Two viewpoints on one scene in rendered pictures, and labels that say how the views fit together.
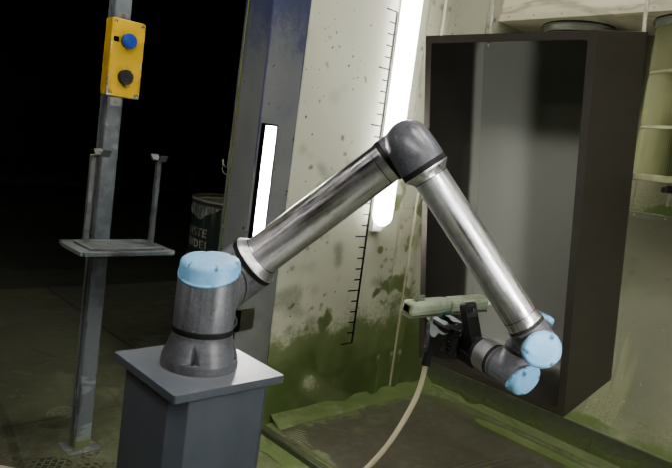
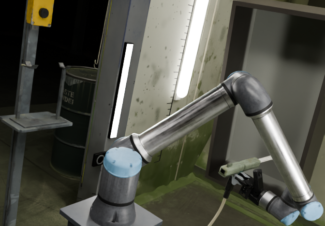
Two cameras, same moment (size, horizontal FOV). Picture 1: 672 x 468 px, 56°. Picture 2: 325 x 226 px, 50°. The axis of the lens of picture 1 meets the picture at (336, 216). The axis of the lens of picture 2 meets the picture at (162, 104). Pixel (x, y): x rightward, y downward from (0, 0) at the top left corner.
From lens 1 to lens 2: 0.56 m
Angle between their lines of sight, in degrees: 13
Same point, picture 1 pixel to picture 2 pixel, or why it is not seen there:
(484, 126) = (251, 50)
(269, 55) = (131, 0)
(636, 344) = not seen: hidden behind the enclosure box
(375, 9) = not seen: outside the picture
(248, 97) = (115, 24)
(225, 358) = (132, 215)
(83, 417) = (11, 216)
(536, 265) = not seen: hidden behind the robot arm
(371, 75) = (184, 10)
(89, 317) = (16, 160)
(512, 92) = (272, 33)
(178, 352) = (105, 214)
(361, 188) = (213, 112)
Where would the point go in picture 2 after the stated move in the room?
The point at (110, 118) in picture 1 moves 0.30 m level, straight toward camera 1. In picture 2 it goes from (31, 38) to (41, 47)
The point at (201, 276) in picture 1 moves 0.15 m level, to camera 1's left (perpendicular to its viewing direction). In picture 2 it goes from (122, 170) to (81, 165)
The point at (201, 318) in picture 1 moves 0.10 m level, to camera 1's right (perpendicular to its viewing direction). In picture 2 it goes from (120, 194) to (146, 197)
